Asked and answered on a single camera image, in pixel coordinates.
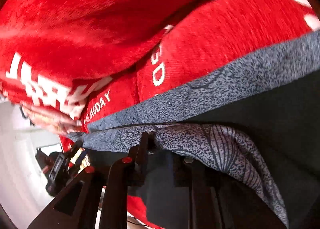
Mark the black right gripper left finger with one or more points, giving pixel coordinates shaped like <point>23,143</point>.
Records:
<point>98,195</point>

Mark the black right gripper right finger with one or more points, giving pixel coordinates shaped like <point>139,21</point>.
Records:
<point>216,200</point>

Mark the black pants patterned grey waistband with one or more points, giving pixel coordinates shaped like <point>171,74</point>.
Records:
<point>255,119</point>

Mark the floral pink pillow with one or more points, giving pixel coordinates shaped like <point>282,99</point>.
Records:
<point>51,119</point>

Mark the red white folded quilt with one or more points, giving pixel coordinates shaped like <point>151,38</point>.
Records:
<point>55,53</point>

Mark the red blanket white lettering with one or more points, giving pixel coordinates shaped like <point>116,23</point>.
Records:
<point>215,34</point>

